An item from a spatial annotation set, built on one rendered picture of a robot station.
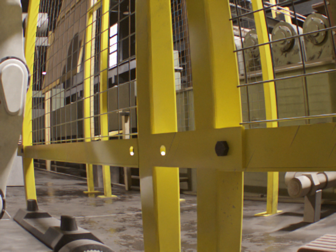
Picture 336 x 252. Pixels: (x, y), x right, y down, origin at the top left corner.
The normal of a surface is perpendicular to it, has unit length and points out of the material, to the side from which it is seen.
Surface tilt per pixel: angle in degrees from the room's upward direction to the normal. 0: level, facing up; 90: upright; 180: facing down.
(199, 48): 90
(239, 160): 90
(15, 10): 115
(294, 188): 90
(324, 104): 90
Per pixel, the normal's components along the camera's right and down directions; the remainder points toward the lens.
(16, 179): 0.52, -0.05
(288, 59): -0.85, 0.02
